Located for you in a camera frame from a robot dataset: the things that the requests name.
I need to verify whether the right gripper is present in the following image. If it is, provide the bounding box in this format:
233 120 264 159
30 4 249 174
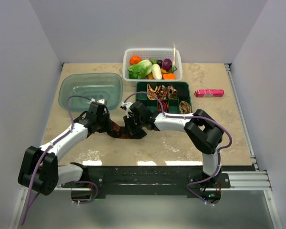
123 113 144 135

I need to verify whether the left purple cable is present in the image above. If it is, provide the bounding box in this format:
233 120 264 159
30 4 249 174
20 95 100 226

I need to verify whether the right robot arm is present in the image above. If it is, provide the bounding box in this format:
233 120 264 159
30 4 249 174
121 101 224 187

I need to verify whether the rolled orange striped tie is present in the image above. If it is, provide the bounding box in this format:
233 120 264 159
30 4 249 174
158 101 169 113

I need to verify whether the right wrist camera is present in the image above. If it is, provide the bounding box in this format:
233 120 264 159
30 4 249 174
120 102 133 118

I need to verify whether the green toy lettuce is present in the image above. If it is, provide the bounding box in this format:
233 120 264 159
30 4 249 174
128 60 153 80

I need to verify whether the rolled brown beige tie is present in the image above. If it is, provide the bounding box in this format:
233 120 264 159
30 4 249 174
179 101 191 114

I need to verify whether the purple cable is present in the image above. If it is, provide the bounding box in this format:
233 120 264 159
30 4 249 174
123 92 233 207
20 95 100 226

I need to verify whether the pink rectangular box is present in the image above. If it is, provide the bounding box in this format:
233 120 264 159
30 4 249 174
194 89 225 98

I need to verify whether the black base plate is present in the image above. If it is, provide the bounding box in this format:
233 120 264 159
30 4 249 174
32 163 257 200

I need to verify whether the white toy radish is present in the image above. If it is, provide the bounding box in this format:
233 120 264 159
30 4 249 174
152 63 163 80

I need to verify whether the purple toy onion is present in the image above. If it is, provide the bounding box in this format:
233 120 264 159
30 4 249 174
162 59 173 72

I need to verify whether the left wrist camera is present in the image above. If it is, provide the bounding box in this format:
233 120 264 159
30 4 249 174
89 98 107 105

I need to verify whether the white perforated basket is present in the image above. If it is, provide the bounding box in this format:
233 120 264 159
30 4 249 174
123 48 183 83

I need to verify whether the orange toy pumpkin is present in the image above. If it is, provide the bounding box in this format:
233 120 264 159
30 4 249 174
129 56 142 65

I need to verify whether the rolled yellow tie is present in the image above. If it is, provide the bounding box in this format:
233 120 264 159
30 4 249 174
146 84 159 100

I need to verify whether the green compartment tray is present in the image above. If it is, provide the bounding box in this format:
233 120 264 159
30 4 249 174
135 82 192 114

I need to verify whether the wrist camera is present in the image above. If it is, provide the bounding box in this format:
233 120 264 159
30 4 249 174
89 98 107 105
120 102 133 118

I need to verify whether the dark orange floral tie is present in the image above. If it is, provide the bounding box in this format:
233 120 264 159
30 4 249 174
107 121 132 139

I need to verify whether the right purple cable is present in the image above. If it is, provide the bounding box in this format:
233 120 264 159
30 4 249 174
123 92 233 207

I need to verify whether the teal transparent plastic bin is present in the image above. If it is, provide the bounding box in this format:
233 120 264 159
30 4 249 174
58 73 123 112

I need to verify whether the rolled purple gold tie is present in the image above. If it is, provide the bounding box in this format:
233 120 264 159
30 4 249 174
167 85 178 100

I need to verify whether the rolled patterned dark tie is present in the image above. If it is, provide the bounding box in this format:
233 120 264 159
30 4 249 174
157 85 167 100

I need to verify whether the orange toy carrot slice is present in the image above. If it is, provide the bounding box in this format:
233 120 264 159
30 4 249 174
163 73 176 80

